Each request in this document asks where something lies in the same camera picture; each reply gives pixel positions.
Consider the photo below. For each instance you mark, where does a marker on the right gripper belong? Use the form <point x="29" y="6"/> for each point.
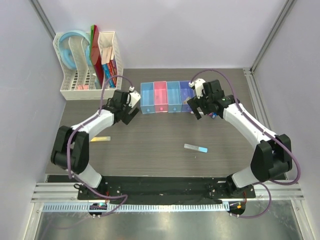
<point x="195" y="102"/>

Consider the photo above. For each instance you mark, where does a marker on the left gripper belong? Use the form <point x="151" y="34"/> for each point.
<point x="127" y="119"/>

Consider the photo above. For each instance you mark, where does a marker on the purple drawer box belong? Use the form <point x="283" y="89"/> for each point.
<point x="185" y="92"/>

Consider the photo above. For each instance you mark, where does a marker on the light blue drawer box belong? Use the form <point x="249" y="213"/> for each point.
<point x="174" y="97"/>
<point x="147" y="101"/>

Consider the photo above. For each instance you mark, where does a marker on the pink drawer box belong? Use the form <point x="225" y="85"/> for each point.
<point x="160" y="96"/>

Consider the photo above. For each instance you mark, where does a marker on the grey rectangular eraser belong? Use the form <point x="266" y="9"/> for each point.
<point x="186" y="101"/>

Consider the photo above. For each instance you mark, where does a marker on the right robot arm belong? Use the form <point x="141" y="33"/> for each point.
<point x="271" y="156"/>

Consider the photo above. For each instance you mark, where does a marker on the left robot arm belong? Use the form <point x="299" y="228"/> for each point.
<point x="72" y="143"/>

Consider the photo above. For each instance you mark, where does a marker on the blue pencil sharpener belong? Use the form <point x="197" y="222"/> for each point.
<point x="213" y="115"/>

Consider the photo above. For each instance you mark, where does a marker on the yellow highlighter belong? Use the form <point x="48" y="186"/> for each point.
<point x="101" y="139"/>

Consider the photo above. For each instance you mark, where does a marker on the blue capped glue stick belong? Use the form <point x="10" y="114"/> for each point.
<point x="195" y="148"/>

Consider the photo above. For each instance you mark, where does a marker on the stack of books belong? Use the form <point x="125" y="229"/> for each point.
<point x="108" y="62"/>

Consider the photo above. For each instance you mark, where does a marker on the pink eraser in rack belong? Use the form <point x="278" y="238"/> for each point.
<point x="83" y="87"/>

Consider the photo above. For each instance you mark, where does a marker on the white file organizer rack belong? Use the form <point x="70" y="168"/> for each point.
<point x="84" y="74"/>

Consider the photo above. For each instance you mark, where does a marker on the red folder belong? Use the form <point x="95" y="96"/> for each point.
<point x="95" y="55"/>

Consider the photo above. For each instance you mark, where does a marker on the light blue headphones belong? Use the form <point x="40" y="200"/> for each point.
<point x="66" y="53"/>

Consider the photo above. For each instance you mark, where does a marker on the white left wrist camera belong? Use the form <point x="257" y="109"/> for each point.
<point x="133" y="97"/>

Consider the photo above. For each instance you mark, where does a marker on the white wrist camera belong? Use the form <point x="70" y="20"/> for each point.
<point x="198" y="87"/>
<point x="133" y="97"/>

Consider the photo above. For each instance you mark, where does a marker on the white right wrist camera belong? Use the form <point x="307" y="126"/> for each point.
<point x="198" y="87"/>

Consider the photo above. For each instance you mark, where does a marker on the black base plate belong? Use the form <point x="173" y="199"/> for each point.
<point x="155" y="188"/>

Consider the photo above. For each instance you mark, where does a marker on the aluminium rail frame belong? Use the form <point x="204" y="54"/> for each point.
<point x="198" y="197"/>

